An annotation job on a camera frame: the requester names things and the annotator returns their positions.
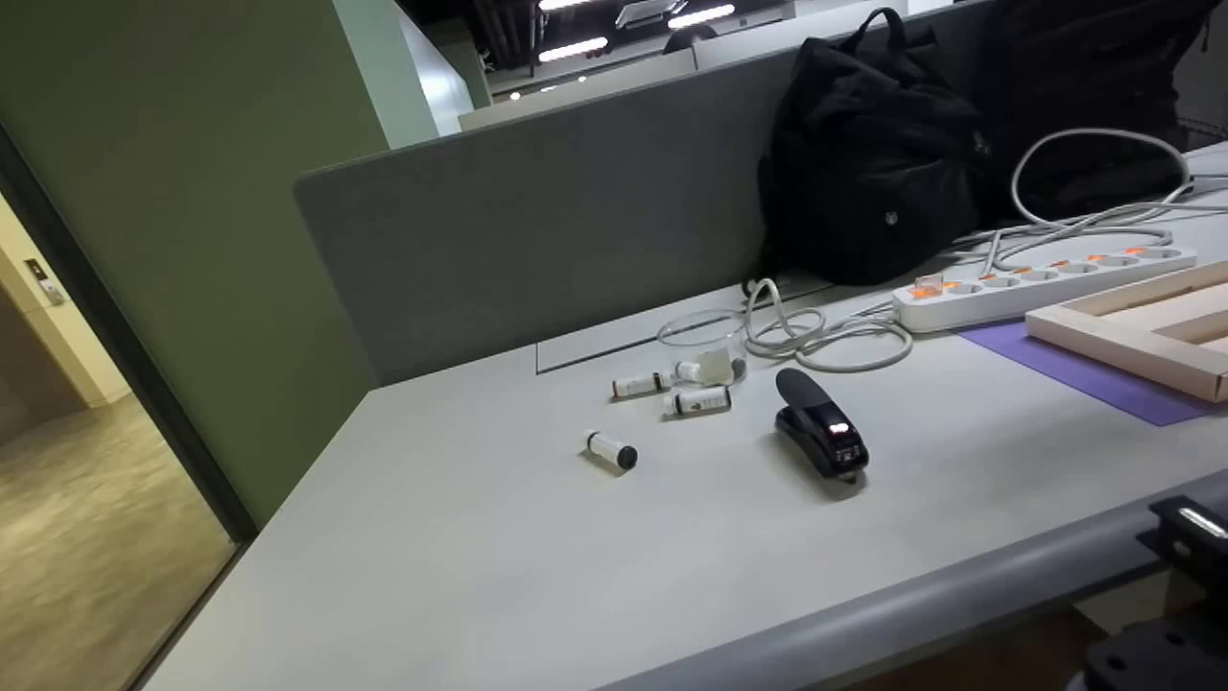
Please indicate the black backpack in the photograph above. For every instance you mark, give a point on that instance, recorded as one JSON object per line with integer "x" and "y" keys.
{"x": 870, "y": 158}

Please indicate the grey desk divider panel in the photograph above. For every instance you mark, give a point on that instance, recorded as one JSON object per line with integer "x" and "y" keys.
{"x": 588, "y": 207}

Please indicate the wooden frame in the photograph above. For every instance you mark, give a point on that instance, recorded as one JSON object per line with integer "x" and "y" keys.
{"x": 1165, "y": 329}

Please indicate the white power strip orange switches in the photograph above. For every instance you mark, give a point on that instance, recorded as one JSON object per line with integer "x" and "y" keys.
{"x": 978, "y": 296}

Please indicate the small white tube front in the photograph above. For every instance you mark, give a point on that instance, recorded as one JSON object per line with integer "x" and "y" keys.
{"x": 700, "y": 399}

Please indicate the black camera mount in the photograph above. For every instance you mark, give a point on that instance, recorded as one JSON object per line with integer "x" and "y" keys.
{"x": 1188, "y": 641}

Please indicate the purple mat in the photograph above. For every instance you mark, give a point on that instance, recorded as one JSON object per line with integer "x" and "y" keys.
{"x": 1101, "y": 381}

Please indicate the small white tube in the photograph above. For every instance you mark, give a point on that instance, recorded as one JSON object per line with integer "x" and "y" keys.
{"x": 640, "y": 385}
{"x": 700, "y": 399}

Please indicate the white tube black cap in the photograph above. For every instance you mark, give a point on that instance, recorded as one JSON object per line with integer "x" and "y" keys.
{"x": 609, "y": 447}

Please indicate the small white tube left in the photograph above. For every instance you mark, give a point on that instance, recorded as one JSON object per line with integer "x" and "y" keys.
{"x": 640, "y": 385}

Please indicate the black office chair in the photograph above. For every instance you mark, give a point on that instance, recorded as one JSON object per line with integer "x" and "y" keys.
{"x": 1078, "y": 62}

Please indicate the black stapler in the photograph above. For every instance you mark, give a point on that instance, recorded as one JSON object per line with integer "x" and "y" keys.
{"x": 819, "y": 428}

